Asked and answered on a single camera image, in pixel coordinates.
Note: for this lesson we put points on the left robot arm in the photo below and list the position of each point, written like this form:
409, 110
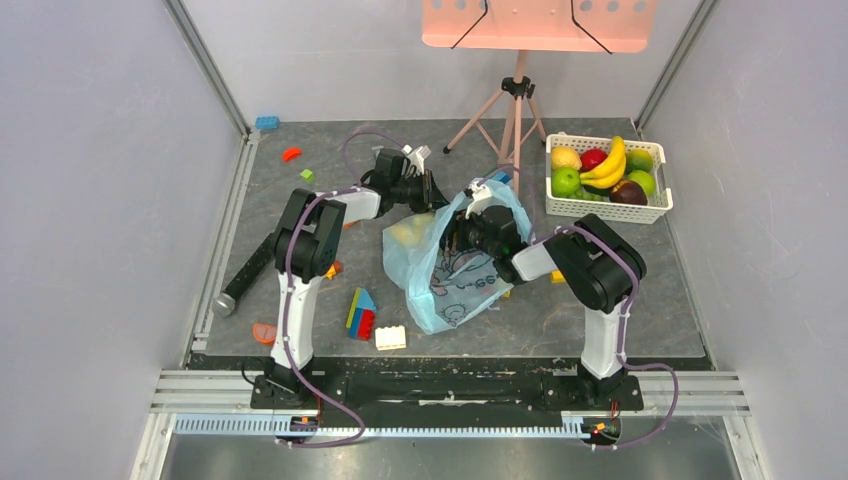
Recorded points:
304, 246

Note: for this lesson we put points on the green blue grey brick stack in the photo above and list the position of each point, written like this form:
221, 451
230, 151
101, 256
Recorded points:
503, 177

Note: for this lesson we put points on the pink music stand tripod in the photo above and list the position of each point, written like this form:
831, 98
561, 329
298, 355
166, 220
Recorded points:
616, 30

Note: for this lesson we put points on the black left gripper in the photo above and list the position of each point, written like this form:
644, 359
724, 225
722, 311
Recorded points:
431, 196

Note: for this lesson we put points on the cream toy brick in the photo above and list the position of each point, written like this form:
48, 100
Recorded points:
390, 338

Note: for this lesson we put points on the red fake pomegranate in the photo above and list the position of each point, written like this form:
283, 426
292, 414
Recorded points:
591, 158

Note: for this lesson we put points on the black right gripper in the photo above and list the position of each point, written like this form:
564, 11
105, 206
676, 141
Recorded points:
468, 234

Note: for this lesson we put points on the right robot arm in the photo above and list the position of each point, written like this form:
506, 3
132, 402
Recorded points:
602, 270

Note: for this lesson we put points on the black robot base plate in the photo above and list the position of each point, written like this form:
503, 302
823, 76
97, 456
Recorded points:
443, 393

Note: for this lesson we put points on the multicolour brick house stack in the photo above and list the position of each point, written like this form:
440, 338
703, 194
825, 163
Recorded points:
361, 316

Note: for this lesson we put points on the orange semicircle block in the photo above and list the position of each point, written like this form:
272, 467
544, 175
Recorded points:
264, 334

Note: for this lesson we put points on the green fake apple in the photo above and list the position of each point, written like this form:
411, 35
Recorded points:
565, 182
645, 180

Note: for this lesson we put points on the yellow fake lemon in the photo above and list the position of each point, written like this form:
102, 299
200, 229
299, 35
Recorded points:
565, 157

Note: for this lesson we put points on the black cylindrical roller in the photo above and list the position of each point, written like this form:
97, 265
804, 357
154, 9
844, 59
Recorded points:
227, 300

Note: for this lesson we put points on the blue toy brick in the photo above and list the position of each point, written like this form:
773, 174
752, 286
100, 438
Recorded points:
267, 123

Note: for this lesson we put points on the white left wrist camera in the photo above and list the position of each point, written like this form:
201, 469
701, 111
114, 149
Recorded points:
417, 157

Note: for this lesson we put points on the yellow green fake mango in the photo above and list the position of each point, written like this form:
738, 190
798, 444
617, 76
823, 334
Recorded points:
639, 160

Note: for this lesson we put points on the small red arch block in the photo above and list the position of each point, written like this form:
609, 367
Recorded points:
290, 154

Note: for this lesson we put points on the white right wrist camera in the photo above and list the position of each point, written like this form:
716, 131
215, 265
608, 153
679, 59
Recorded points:
480, 196

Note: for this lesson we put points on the light blue plastic bag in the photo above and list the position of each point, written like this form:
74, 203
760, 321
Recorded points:
443, 291

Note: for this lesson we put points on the white perforated plastic basket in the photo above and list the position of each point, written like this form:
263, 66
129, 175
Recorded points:
659, 203

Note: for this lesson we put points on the yellow fake banana bunch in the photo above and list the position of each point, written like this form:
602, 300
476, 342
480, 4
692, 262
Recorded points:
611, 170

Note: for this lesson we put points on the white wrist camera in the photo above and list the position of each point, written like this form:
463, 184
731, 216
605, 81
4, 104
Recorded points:
417, 157
480, 196

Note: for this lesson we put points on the yellow fake fruit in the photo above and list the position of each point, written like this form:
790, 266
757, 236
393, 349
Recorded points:
410, 231

